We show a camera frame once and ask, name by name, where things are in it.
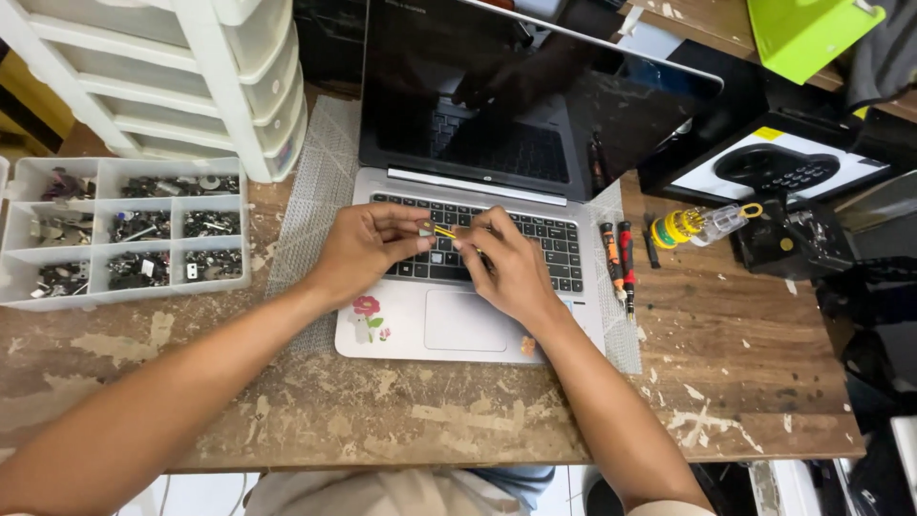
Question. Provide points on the person's left hand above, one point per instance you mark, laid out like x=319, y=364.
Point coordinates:
x=355, y=247

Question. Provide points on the person's right hand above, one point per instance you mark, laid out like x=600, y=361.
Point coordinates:
x=516, y=276

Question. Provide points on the small yellow hand tool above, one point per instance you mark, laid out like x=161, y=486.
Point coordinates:
x=444, y=231

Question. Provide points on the grey mesh mat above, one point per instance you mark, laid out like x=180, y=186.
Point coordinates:
x=315, y=201

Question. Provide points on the orange and black screwdriver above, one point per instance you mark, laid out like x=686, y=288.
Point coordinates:
x=612, y=261

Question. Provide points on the red and black screwdriver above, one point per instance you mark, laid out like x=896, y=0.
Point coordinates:
x=627, y=261

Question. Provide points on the small black screwdriver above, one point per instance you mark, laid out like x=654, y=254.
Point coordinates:
x=650, y=247

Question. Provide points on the silver laptop with flower sticker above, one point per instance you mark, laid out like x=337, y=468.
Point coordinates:
x=487, y=129

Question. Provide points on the white plastic drawer unit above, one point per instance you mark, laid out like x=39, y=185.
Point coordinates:
x=215, y=79

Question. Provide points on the clear compartment box of screws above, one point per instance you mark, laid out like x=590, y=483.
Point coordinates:
x=122, y=233

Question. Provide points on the black metal device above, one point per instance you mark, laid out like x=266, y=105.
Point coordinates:
x=788, y=240

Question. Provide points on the black box with white picture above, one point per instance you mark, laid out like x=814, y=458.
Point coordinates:
x=774, y=161

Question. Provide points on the black bag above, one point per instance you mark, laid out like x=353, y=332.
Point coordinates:
x=874, y=344

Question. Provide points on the white appliance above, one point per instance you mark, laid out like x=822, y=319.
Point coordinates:
x=824, y=487

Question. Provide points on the lime green plastic lid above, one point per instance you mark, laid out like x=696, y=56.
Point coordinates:
x=806, y=32

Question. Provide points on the grey cloth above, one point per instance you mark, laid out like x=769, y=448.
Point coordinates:
x=885, y=50

